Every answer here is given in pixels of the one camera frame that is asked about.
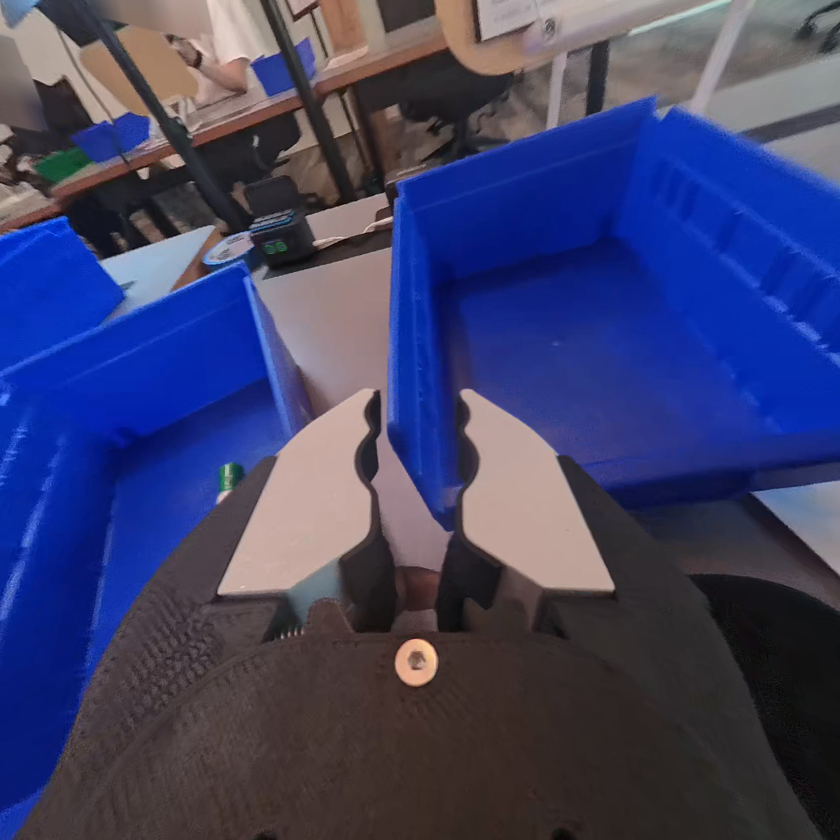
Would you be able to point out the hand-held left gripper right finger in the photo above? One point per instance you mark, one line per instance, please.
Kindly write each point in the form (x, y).
(532, 525)

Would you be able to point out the blue tape roll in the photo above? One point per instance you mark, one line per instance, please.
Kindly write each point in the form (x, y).
(217, 252)

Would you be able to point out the green whiteboard marker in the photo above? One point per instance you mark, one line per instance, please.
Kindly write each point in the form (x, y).
(226, 494)

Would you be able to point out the blue plastic bin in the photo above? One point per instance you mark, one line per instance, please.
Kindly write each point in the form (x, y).
(591, 355)
(53, 289)
(131, 499)

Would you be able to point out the black box with blue top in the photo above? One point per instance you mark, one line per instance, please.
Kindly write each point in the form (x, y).
(282, 243)

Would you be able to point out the wooden office desk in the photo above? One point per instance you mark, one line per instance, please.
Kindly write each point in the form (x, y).
(381, 59)

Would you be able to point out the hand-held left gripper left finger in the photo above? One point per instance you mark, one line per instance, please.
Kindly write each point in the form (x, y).
(302, 525)

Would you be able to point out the black office chair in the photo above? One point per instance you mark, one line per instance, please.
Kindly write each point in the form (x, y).
(453, 105)

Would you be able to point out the small blue bin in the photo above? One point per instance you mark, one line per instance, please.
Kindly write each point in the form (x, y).
(112, 138)
(282, 68)

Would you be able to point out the black knobbly rounded object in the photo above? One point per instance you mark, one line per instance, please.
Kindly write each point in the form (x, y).
(788, 683)

